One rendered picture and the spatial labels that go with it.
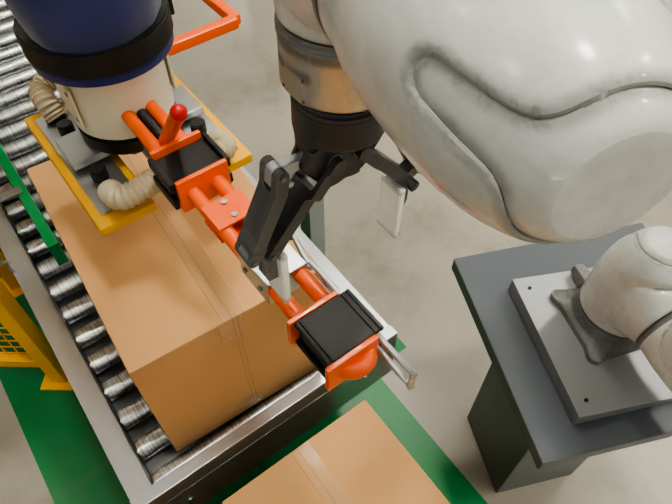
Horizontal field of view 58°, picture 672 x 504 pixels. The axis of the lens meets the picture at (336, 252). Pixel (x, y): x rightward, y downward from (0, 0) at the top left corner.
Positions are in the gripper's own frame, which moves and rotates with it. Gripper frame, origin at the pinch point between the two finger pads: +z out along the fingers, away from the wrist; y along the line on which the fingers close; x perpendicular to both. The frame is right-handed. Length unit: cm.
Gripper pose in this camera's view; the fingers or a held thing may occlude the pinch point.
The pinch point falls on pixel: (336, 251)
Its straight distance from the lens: 60.0
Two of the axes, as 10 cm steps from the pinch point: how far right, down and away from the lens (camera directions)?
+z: -0.2, 6.1, 7.9
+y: -8.0, 4.6, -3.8
